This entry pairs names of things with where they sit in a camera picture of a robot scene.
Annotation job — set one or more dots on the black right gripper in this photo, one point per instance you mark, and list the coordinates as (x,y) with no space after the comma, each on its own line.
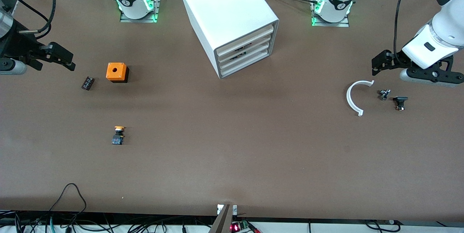
(22,50)

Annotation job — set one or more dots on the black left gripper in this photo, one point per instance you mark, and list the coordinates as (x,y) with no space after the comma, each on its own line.
(393,61)

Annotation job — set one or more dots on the orange button box with hole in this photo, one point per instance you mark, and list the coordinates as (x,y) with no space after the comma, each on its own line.
(116,71)

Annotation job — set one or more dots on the yellow push button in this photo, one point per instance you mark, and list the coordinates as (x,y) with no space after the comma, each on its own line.
(118,137)

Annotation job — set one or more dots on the small black metal component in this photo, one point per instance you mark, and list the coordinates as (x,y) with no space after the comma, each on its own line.
(384,94)

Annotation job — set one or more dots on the black cylindrical capacitor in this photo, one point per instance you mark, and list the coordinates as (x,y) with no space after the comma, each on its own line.
(88,83)

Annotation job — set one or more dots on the black flat-headed component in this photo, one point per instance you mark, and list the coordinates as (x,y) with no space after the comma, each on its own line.
(400,100)

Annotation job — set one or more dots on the white curved plastic arc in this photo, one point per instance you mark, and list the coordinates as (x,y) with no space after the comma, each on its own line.
(348,99)

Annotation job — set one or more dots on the green circuit board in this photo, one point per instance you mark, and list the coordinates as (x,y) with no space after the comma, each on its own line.
(241,226)

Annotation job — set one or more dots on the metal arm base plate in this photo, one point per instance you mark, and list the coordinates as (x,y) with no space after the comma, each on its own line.
(139,20)
(331,25)

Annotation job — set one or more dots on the silver mount bracket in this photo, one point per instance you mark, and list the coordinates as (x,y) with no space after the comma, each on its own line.
(235,209)

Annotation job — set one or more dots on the aluminium camera mount profile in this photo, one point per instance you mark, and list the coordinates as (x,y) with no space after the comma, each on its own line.
(221,224)

